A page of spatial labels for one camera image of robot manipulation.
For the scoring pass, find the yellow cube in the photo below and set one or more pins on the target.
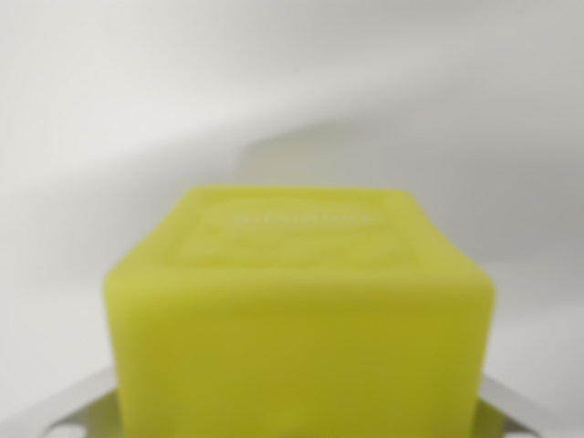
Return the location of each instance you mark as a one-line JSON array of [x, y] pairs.
[[296, 328]]

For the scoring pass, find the black silver gripper right finger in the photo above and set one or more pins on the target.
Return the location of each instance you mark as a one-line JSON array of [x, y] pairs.
[[495, 415]]

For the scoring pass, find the black silver gripper left finger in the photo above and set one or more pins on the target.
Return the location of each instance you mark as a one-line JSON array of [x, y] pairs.
[[77, 410]]

